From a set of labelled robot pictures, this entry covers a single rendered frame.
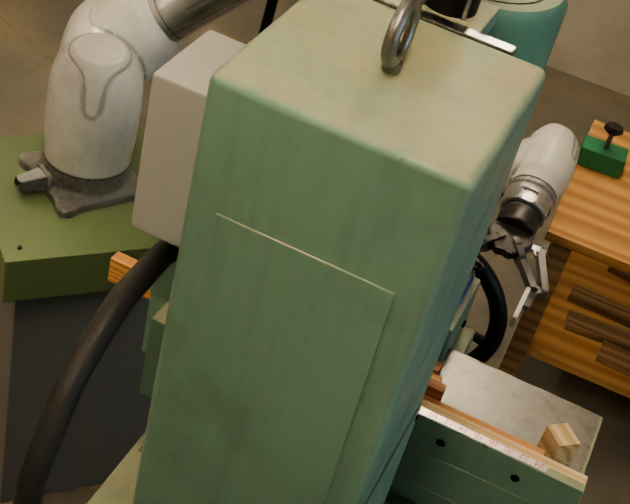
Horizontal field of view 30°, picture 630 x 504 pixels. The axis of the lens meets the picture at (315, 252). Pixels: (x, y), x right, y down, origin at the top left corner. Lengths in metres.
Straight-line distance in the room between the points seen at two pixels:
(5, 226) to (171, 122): 1.09
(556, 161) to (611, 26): 2.27
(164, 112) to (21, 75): 2.78
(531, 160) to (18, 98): 1.88
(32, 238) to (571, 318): 1.47
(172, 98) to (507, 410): 0.81
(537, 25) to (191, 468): 0.54
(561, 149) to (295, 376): 1.27
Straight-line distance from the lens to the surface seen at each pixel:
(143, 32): 2.15
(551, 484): 1.50
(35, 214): 2.09
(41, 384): 2.29
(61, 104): 2.03
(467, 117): 0.94
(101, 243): 2.04
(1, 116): 3.56
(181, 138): 0.99
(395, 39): 0.93
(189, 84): 0.97
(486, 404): 1.62
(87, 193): 2.10
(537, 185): 2.17
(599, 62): 4.50
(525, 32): 1.18
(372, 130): 0.89
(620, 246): 2.71
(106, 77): 2.00
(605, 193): 2.87
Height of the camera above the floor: 1.98
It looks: 38 degrees down
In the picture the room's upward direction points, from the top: 15 degrees clockwise
